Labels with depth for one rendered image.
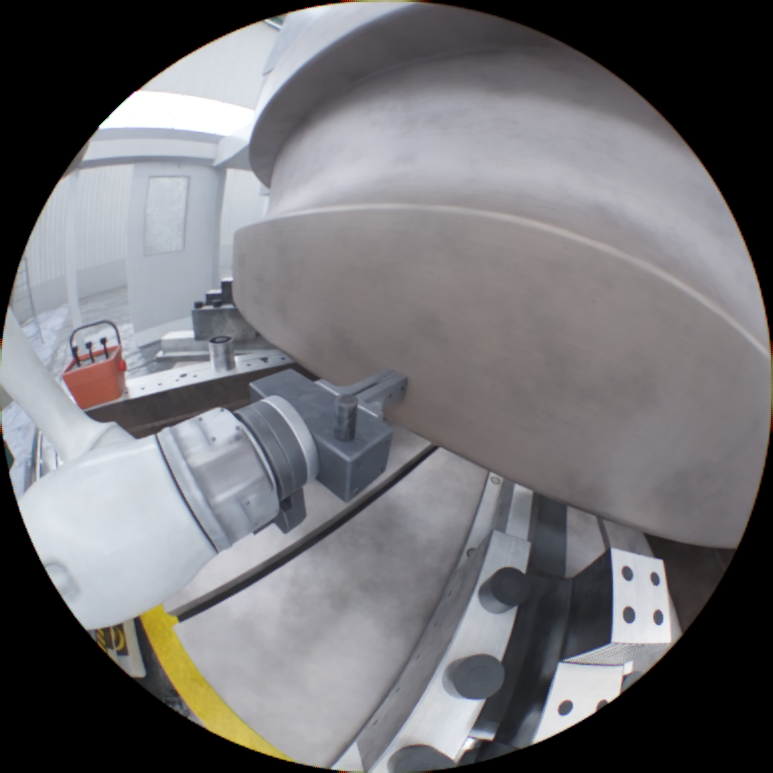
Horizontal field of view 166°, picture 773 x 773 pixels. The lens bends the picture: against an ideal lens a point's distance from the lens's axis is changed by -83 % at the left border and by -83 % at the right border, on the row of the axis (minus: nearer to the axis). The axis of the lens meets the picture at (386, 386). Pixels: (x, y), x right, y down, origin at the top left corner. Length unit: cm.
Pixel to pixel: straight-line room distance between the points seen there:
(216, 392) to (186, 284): 318
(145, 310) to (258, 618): 354
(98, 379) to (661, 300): 104
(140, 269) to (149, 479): 364
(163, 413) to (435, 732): 91
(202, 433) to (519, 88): 57
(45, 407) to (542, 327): 48
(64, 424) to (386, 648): 73
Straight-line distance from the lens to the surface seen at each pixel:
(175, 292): 391
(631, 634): 35
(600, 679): 42
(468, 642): 41
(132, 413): 90
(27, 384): 34
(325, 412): 21
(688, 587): 141
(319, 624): 75
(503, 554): 48
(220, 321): 181
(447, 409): 29
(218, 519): 16
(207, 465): 16
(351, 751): 73
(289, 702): 76
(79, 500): 17
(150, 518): 16
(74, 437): 33
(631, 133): 50
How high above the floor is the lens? 105
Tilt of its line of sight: 28 degrees down
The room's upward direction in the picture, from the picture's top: 9 degrees clockwise
